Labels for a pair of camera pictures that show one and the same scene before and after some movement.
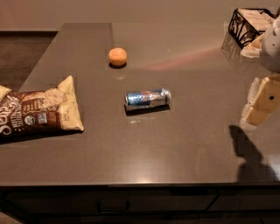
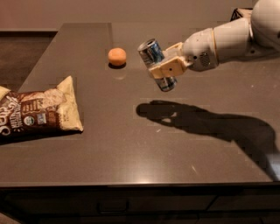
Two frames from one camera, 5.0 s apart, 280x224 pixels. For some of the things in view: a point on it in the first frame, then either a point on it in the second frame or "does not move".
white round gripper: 271,48 to 199,49
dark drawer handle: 115,211 does not move
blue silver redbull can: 147,99 to 151,52
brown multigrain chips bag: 29,114 does not move
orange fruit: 117,56 does not move
